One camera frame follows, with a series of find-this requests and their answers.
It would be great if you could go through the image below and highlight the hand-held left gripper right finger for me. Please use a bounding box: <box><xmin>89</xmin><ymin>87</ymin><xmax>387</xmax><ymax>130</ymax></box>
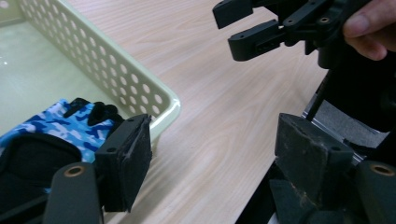
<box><xmin>274</xmin><ymin>112</ymin><xmax>355</xmax><ymax>213</ymax></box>

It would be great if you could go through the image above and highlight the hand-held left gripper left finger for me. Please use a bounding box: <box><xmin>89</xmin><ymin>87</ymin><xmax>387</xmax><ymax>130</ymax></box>
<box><xmin>94</xmin><ymin>113</ymin><xmax>153</xmax><ymax>214</ymax></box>

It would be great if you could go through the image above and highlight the blue camouflage fingerless glove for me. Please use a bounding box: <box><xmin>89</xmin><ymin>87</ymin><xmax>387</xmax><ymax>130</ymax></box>
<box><xmin>0</xmin><ymin>97</ymin><xmax>126</xmax><ymax>202</ymax></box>

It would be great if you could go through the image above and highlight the pale green perforated plastic basket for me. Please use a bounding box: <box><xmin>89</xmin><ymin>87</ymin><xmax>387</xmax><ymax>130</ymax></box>
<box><xmin>0</xmin><ymin>0</ymin><xmax>182</xmax><ymax>145</ymax></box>

